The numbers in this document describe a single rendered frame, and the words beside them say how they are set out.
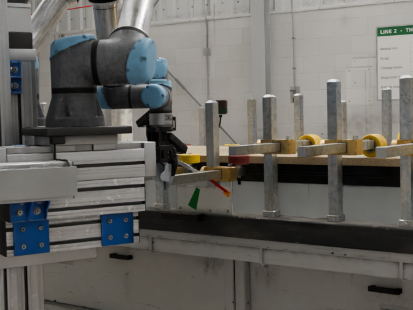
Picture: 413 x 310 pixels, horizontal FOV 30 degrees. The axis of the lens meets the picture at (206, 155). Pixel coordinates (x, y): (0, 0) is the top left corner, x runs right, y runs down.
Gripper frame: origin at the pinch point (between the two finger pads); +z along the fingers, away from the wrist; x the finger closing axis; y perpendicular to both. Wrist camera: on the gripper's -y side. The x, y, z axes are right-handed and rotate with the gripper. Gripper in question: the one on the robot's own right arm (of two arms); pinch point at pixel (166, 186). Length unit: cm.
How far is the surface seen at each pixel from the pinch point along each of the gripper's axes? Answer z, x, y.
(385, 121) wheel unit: -18, 16, -139
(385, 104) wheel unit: -26, 16, -139
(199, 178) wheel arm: -1.6, 1.5, -15.8
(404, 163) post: -7, 71, -30
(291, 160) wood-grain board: -6, 19, -48
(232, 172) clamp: -2.5, 5.0, -30.6
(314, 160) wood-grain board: -6, 29, -48
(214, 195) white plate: 6.1, -1.7, -28.9
